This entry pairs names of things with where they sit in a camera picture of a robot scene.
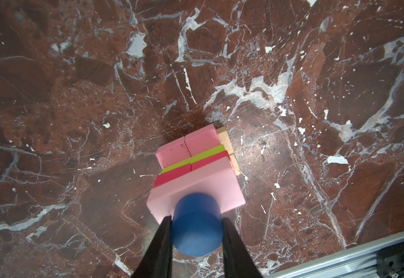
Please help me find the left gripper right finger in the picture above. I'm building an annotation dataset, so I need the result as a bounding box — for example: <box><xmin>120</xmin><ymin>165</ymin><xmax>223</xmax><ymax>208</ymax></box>
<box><xmin>222</xmin><ymin>217</ymin><xmax>263</xmax><ymax>278</ymax></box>

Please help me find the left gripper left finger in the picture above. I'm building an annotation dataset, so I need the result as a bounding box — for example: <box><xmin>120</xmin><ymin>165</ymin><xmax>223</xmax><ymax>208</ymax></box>
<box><xmin>131</xmin><ymin>216</ymin><xmax>173</xmax><ymax>278</ymax></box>

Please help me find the blue round disc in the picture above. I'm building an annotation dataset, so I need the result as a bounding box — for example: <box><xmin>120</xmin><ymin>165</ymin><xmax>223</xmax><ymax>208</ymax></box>
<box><xmin>171</xmin><ymin>193</ymin><xmax>224</xmax><ymax>257</ymax></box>

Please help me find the magenta cube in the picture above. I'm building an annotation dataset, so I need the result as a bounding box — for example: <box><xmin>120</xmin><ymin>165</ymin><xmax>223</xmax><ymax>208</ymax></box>
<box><xmin>153</xmin><ymin>164</ymin><xmax>192</xmax><ymax>188</ymax></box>
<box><xmin>191</xmin><ymin>151</ymin><xmax>229</xmax><ymax>171</ymax></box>

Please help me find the light pink long block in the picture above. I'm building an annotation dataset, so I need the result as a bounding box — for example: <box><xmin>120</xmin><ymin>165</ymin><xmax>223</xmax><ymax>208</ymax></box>
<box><xmin>146</xmin><ymin>157</ymin><xmax>246</xmax><ymax>224</ymax></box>

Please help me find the natural wood block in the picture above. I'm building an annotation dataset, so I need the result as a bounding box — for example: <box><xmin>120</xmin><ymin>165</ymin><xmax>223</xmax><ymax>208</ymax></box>
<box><xmin>229</xmin><ymin>154</ymin><xmax>241</xmax><ymax>176</ymax></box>
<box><xmin>217</xmin><ymin>127</ymin><xmax>234</xmax><ymax>155</ymax></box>

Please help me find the lime green block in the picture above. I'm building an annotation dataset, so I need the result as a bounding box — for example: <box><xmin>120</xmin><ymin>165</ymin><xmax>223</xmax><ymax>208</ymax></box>
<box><xmin>161</xmin><ymin>145</ymin><xmax>226</xmax><ymax>174</ymax></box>

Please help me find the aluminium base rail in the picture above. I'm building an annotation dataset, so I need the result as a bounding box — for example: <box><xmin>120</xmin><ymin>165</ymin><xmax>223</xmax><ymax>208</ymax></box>
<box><xmin>270</xmin><ymin>231</ymin><xmax>404</xmax><ymax>278</ymax></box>

